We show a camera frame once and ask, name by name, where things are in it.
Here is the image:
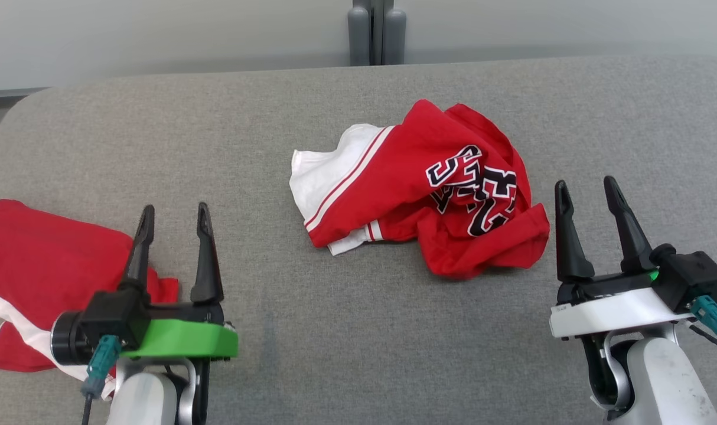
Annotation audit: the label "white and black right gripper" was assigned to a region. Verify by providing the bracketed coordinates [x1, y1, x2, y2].
[549, 175, 696, 339]

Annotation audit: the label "red and white jersey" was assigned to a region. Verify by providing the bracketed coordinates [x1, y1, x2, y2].
[289, 99, 551, 279]

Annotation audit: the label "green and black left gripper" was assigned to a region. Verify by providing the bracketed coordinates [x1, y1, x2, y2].
[119, 202, 239, 361]

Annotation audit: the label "cable with teal plug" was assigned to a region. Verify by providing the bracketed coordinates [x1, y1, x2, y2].
[80, 335, 123, 425]
[688, 295, 717, 356]

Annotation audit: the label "right cable with teal plug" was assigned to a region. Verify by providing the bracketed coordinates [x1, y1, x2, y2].
[688, 295, 717, 356]

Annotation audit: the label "grey partition upright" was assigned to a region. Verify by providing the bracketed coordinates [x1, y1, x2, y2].
[353, 0, 395, 66]

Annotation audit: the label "grey cylinder post foot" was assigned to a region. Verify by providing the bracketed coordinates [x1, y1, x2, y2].
[382, 6, 407, 66]
[347, 6, 371, 67]

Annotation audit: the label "left cable with teal plug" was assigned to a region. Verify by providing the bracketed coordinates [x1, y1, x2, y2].
[80, 335, 123, 425]

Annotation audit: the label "red and white shorts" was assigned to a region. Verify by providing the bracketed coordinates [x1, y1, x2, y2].
[0, 200, 179, 402]

